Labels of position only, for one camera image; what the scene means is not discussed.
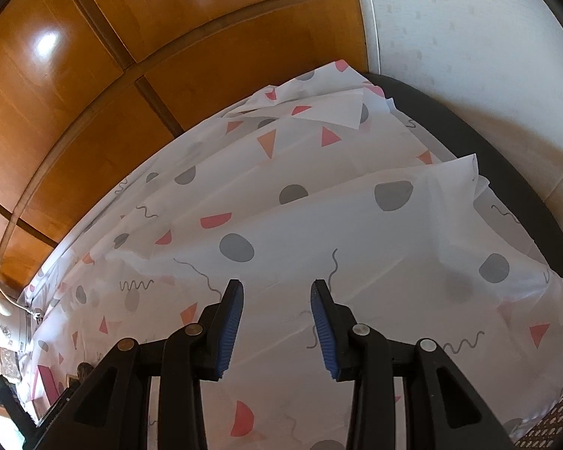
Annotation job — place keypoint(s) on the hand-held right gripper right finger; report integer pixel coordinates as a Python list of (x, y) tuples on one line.
[(323, 333)]

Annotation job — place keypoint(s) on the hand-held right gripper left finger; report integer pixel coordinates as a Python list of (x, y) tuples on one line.
[(230, 333)]

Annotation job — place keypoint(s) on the pink shallow box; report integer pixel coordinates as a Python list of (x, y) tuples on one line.
[(44, 379)]

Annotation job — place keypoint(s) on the white ceramic teapot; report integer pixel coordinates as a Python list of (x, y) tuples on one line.
[(0, 323)]

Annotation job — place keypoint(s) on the white patterned tablecloth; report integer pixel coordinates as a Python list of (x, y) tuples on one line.
[(309, 243)]

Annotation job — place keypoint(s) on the brown dotted woven surface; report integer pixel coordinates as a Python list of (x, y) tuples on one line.
[(549, 422)]

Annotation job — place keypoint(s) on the black curved furniture edge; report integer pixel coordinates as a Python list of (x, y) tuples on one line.
[(497, 150)]

